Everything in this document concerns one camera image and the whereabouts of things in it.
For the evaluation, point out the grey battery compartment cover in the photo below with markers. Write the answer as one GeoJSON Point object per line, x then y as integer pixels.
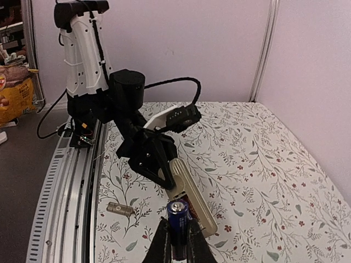
{"type": "Point", "coordinates": [120, 209]}

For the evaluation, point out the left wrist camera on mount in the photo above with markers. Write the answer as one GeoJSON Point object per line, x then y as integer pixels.
{"type": "Point", "coordinates": [174, 119]}

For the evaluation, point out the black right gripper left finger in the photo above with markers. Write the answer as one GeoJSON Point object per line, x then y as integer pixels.
{"type": "Point", "coordinates": [160, 250]}

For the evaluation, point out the yellow chips bag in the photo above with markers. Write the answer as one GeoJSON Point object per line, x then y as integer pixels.
{"type": "Point", "coordinates": [17, 91]}

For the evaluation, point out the floral patterned table mat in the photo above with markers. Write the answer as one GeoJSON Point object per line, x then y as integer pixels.
{"type": "Point", "coordinates": [270, 198]}

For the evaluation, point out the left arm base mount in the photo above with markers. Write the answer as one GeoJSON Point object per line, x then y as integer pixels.
{"type": "Point", "coordinates": [82, 137]}

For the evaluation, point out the white slotted cable duct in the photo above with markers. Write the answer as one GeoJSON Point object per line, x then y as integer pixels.
{"type": "Point", "coordinates": [37, 239]}

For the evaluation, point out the right aluminium frame post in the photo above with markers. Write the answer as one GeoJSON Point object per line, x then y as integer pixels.
{"type": "Point", "coordinates": [265, 50]}

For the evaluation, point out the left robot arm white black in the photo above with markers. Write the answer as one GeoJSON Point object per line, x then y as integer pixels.
{"type": "Point", "coordinates": [95, 92]}

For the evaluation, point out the aluminium frame post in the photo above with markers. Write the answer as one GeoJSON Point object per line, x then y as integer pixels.
{"type": "Point", "coordinates": [30, 43]}
{"type": "Point", "coordinates": [265, 50]}

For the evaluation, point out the black battery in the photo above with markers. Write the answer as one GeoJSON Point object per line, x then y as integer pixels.
{"type": "Point", "coordinates": [178, 218]}

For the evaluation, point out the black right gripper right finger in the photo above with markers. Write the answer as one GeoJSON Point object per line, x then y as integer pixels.
{"type": "Point", "coordinates": [197, 249]}

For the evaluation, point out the left aluminium frame post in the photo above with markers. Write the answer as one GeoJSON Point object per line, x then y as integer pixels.
{"type": "Point", "coordinates": [30, 43]}

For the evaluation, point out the white remote control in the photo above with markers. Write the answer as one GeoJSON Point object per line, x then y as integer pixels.
{"type": "Point", "coordinates": [186, 189]}

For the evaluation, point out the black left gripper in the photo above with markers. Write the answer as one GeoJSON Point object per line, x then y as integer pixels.
{"type": "Point", "coordinates": [149, 154]}

